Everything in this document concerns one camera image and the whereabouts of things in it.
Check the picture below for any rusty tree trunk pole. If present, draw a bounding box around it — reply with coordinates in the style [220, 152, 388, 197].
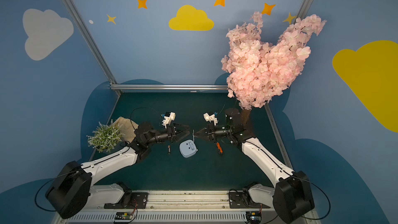
[240, 109, 251, 125]

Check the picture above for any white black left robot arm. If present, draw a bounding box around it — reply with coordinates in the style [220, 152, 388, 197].
[45, 122, 190, 219]

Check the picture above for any left controller board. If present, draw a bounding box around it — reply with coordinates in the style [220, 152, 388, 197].
[114, 212, 134, 223]

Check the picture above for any white alarm device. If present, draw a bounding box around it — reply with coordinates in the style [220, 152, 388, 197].
[179, 140, 198, 158]

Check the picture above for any orange black screwdriver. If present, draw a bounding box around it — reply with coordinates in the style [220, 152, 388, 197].
[216, 142, 223, 155]

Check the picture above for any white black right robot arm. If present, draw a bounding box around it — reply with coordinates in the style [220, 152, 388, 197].
[195, 108, 315, 224]

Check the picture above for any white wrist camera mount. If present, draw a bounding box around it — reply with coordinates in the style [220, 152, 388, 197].
[162, 112, 176, 128]
[203, 112, 218, 125]

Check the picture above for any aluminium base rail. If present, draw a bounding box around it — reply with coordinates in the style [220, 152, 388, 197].
[52, 190, 283, 224]

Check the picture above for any right controller board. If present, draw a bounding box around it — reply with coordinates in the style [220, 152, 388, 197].
[245, 212, 262, 224]

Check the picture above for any aluminium back frame bar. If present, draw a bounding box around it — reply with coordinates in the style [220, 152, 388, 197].
[110, 84, 228, 92]

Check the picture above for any controller board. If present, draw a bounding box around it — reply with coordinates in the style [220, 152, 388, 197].
[245, 212, 262, 224]
[114, 212, 134, 223]

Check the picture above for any pink blossom artificial tree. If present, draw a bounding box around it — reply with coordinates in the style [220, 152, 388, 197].
[221, 12, 326, 110]

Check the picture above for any small green potted plant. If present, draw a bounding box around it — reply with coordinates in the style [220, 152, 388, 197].
[87, 121, 124, 152]

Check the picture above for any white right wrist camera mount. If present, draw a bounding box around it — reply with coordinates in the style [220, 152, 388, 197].
[203, 112, 218, 125]

